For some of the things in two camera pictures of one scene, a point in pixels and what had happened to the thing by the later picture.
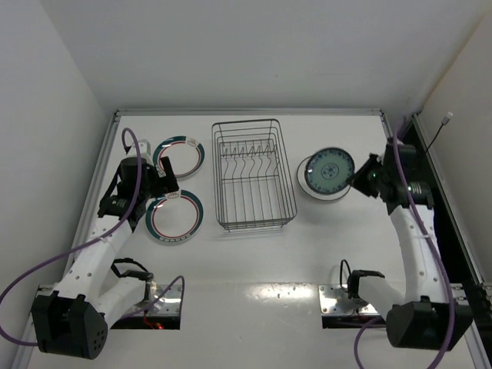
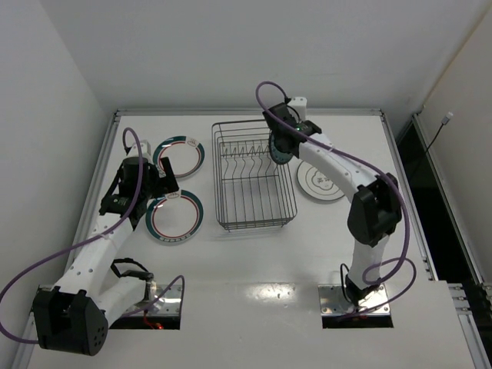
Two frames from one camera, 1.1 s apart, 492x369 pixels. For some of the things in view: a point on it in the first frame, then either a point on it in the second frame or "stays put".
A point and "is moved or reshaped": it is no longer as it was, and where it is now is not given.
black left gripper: x=168 y=175 stays put
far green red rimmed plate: x=186 y=155 stays put
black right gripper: x=369 y=175 to x=280 y=140
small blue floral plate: x=329 y=170 is moved or reshaped
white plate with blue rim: x=310 y=192 stays put
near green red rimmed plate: x=176 y=217 stays put
